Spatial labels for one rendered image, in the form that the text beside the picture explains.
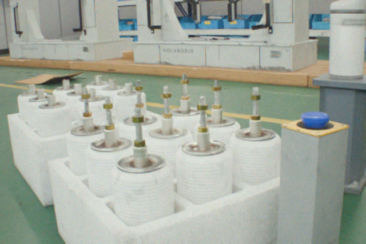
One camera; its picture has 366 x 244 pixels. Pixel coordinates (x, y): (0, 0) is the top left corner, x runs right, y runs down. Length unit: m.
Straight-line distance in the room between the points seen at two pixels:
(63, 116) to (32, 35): 3.96
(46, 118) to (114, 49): 3.03
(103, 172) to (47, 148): 0.38
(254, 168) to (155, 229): 0.23
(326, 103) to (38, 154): 0.76
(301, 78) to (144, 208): 2.14
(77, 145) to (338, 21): 0.70
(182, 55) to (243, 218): 2.57
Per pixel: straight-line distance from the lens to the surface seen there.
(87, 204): 0.67
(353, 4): 1.07
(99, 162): 0.69
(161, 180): 0.59
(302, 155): 0.57
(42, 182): 1.08
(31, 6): 5.16
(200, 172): 0.64
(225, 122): 0.84
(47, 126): 1.09
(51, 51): 4.43
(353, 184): 1.14
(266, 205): 0.71
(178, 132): 0.76
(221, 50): 2.97
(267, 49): 2.79
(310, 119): 0.57
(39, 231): 1.00
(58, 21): 8.10
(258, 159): 0.71
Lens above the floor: 0.47
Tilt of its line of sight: 13 degrees down
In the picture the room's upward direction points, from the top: 2 degrees counter-clockwise
